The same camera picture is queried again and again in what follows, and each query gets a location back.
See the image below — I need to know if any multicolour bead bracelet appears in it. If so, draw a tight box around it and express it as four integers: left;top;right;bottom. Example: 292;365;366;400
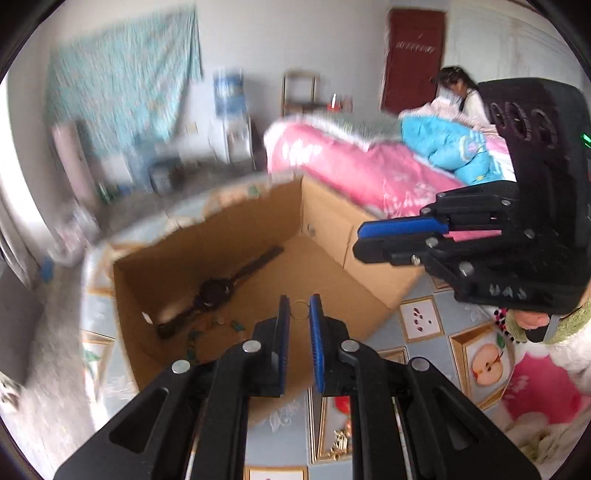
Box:
184;315;249;365

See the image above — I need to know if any pink strap digital watch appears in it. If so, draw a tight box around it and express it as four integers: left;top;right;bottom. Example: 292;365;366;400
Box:
156;245;284;340

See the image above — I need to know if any operator left hand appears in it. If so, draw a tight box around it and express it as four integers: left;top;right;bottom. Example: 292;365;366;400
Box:
506;309;560;343

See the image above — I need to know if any blue quilt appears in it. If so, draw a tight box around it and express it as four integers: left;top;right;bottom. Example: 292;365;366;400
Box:
401;116;505;185

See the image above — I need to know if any fruit pattern tablecloth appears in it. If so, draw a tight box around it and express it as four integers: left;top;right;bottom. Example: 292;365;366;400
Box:
57;178;511;479

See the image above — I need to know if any seated girl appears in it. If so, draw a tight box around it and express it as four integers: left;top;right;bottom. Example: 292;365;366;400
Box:
433;66;490;125

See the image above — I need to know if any pink floral blanket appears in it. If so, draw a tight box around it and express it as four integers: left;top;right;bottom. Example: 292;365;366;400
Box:
263;113;516;218

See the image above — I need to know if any dark red door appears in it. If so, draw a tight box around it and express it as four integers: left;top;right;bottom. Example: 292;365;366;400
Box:
382;8;446;114

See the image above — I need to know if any brown cardboard box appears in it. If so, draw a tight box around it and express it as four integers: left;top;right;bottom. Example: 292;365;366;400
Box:
113;177;423;424

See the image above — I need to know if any wooden chair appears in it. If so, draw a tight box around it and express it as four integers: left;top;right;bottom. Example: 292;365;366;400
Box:
280;69;320;117

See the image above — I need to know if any white water dispenser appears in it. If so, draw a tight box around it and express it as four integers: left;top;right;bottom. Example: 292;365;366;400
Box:
222;116;253;164

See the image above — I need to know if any blue water bottle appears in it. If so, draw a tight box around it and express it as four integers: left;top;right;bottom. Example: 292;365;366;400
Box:
213;68;247;117

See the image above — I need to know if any pink rolled mat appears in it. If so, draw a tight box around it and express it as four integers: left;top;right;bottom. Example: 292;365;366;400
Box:
52;122;101;213

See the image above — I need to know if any teal floral wall cloth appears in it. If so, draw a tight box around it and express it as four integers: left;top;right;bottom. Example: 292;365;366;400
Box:
44;7;202;158

